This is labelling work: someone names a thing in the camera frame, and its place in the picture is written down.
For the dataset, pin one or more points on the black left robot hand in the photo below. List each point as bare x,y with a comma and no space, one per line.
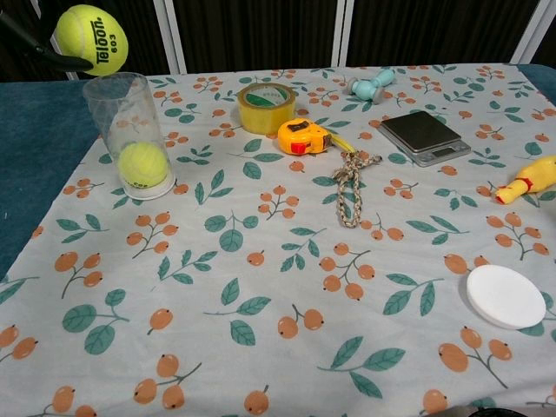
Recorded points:
52,58

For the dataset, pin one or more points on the yellow Teloon tennis ball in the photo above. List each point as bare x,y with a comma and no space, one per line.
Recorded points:
89,40

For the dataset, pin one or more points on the clear plastic tube container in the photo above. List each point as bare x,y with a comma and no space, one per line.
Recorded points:
126,130

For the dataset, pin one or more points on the plain yellow tennis ball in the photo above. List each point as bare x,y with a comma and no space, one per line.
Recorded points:
143,167

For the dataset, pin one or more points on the teal blue cloth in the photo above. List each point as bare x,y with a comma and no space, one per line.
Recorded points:
39,143

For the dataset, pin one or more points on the yellowish packing tape roll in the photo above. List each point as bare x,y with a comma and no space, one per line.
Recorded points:
265,106

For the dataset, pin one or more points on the white framed dark partition screen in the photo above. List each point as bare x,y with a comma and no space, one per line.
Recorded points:
278,35

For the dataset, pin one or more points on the yellow tape measure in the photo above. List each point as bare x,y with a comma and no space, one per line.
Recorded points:
304,137

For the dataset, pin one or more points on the floral fruit print tablecloth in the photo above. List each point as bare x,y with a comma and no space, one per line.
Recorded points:
278,269

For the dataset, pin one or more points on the light blue small dumbbell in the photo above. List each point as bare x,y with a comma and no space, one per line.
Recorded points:
369,89

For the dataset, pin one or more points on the silver digital pocket scale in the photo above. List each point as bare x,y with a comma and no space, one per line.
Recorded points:
423,134

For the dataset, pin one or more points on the yellow rubber chicken toy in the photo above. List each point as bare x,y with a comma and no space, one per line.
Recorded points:
527,178

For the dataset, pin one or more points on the white round plastic lid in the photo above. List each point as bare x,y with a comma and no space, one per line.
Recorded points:
506,302

